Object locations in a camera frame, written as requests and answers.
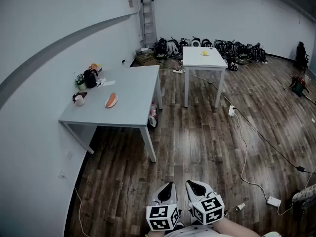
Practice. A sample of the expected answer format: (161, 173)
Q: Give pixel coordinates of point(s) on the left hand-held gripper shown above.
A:
(160, 215)

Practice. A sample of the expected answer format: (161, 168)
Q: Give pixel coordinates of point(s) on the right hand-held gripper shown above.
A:
(209, 207)

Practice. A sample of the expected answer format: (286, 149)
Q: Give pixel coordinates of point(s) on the orange carrot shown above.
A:
(111, 99)

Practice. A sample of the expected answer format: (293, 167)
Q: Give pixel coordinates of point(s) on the person's right forearm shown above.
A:
(234, 228)

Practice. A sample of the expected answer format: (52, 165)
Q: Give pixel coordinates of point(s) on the white star-print shirt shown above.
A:
(190, 232)

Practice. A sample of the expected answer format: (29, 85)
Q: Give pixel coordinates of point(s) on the paper cup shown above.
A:
(240, 207)

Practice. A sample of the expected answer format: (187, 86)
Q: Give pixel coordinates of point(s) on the white power adapter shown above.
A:
(273, 201)

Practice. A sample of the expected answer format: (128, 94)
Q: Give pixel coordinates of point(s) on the red white plastic bag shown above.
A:
(153, 115)

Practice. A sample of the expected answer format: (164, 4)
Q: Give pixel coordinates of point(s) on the white power strip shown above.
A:
(178, 71)
(231, 110)

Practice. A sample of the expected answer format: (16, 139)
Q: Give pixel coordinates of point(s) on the grey table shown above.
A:
(133, 95)

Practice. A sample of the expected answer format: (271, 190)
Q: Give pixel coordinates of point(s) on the patterned cloth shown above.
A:
(307, 194)

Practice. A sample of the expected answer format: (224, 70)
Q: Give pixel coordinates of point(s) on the white paper sheet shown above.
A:
(109, 82)

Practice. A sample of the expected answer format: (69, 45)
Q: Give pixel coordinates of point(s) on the white cup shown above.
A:
(79, 101)

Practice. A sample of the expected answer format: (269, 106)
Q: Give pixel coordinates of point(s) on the crumpled white wrapper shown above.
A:
(100, 83)

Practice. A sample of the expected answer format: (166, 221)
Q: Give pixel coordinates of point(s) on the brown wallet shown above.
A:
(83, 94)

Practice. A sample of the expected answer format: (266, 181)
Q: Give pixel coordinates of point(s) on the white table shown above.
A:
(197, 59)

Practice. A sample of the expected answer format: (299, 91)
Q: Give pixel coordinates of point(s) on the stack of cardboard boxes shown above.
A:
(146, 59)

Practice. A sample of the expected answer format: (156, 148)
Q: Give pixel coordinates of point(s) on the yellow corn cob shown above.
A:
(205, 52)

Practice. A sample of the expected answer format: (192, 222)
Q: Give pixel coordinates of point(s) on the black kettle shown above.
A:
(90, 79)

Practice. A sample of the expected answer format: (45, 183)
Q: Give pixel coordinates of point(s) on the flower pot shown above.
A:
(81, 84)

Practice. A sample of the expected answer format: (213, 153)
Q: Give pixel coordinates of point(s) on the white pink box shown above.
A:
(100, 69)

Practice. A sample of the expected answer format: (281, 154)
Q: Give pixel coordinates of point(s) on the row of backpacks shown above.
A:
(222, 47)

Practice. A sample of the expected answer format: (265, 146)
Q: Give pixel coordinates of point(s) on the green red bag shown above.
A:
(298, 86)

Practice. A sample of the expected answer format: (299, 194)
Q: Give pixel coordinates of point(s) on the white router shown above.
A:
(143, 50)

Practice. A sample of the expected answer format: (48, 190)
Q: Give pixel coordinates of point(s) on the orange snack bag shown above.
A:
(93, 65)

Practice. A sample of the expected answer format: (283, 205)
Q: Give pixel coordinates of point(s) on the black office chair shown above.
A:
(301, 55)

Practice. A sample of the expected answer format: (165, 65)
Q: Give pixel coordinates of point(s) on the metal ladder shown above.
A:
(148, 21)

